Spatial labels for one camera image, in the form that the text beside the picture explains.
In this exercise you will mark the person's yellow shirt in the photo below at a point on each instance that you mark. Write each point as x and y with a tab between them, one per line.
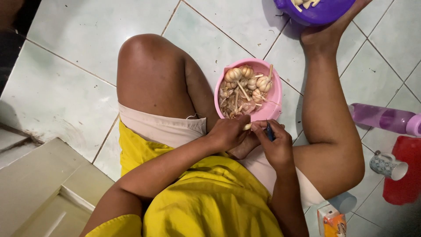
204	197

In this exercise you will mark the purple plastic bowl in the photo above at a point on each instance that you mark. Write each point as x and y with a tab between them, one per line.
324	13

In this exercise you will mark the person's left hand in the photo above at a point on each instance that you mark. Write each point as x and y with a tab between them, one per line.
225	133

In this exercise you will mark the person's right hand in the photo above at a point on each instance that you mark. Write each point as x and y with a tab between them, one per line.
278	149

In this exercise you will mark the beige wooden door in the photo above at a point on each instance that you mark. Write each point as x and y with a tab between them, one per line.
36	191

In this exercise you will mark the red plastic container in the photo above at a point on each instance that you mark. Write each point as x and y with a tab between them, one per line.
406	184

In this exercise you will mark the person's right leg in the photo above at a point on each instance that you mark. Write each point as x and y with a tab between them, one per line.
329	131

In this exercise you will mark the small garlic bulb with roots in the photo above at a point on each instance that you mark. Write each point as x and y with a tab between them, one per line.
257	95

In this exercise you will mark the person's left leg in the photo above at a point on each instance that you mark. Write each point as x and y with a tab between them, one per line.
151	79

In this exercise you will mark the orange and white packet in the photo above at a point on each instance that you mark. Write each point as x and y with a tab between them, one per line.
333	223

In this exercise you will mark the small white garlic bulb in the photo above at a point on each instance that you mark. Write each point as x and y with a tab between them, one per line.
252	83

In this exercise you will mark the garlic clove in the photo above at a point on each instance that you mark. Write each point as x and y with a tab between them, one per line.
247	126

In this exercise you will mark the purple water bottle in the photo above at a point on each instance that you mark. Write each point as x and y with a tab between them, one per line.
381	117

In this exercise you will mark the person's beige shorts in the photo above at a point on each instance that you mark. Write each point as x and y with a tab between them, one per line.
164	126

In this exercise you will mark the large garlic bulb with stem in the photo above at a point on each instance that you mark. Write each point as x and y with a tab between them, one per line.
233	75

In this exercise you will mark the pink plastic bowl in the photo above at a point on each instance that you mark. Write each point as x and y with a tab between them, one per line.
271	105

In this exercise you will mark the brownish garlic bulb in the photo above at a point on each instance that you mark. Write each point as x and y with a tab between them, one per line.
246	70

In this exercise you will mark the person's leg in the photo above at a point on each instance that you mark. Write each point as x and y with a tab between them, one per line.
329	131
151	79

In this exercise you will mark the light blue plastic cup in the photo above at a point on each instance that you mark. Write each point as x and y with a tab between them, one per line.
343	201

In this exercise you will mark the patterned ceramic mug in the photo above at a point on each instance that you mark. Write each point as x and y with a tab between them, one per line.
386	166

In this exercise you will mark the white garlic bulb long stalk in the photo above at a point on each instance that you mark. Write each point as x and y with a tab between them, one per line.
263	84

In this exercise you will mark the heap of garlic peels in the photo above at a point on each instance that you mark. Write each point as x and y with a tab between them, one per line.
235	103

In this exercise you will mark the heap of peeled garlic cloves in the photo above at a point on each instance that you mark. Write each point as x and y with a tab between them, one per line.
304	4

